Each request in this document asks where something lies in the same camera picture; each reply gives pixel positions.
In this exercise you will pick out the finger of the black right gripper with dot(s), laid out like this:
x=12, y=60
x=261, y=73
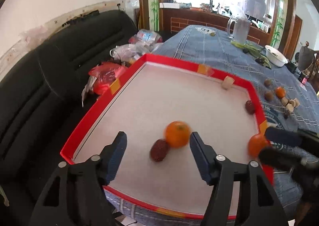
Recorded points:
x=276, y=158
x=284, y=136

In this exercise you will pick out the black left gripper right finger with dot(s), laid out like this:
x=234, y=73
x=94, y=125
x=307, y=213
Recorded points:
x=258, y=203

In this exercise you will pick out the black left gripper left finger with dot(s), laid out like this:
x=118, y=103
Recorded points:
x=74, y=194

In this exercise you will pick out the small orange mandarin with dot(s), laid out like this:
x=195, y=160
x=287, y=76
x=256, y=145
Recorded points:
x=257, y=143

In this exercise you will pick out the large orange mandarin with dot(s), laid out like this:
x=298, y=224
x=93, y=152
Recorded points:
x=280, y=92

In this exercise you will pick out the white cake cube top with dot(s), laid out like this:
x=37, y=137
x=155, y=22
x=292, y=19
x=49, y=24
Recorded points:
x=227, y=82

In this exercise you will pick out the white cake cube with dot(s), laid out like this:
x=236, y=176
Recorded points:
x=284, y=101
x=297, y=103
x=227, y=82

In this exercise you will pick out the red date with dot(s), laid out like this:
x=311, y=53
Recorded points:
x=159, y=150
x=286, y=114
x=250, y=107

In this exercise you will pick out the red date by cakes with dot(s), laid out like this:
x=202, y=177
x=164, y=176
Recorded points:
x=286, y=114

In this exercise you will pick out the white hexagonal cake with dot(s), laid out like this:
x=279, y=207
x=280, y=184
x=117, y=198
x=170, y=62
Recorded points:
x=289, y=108

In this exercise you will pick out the white cake cube middle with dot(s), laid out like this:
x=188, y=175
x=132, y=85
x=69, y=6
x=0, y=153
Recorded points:
x=297, y=103

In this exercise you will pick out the white round cake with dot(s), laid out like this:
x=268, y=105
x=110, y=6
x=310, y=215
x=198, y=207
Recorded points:
x=292, y=102

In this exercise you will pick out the blue plaid tablecloth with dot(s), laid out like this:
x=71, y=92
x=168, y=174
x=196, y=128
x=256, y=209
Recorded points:
x=194, y=46

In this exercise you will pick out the white cake cube left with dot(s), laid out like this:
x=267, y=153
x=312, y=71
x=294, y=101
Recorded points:
x=284, y=101

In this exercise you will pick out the pink white card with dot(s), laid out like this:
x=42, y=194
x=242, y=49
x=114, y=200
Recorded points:
x=302, y=86

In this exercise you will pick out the black red canister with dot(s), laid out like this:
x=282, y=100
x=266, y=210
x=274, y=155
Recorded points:
x=303, y=76

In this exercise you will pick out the brown longan fruit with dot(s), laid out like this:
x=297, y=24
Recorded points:
x=268, y=83

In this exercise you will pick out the white bowl with leaves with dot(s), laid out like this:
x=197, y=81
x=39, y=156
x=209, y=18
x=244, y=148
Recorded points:
x=275, y=57

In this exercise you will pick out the dark plum right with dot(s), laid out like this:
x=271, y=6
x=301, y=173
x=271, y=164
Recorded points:
x=260, y=60

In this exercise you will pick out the black sofa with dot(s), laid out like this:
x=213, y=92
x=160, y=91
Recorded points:
x=41, y=104

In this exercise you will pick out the green leafy vegetables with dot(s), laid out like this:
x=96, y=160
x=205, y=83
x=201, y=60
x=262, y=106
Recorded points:
x=253, y=51

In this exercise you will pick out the red white box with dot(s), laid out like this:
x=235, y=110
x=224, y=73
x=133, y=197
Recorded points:
x=152, y=93

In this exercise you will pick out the red plastic bag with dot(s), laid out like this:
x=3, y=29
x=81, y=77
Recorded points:
x=101, y=77

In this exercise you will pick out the clear glass pitcher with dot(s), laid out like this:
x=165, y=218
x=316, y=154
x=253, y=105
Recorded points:
x=238, y=28

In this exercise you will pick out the clear plastic bag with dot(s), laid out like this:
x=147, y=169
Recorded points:
x=143, y=42

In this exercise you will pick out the wooden cabinet counter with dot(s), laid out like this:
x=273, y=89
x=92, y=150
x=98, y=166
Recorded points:
x=174, y=20

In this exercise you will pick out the grey bag on post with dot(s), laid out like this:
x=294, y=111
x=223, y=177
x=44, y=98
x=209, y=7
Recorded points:
x=306, y=56

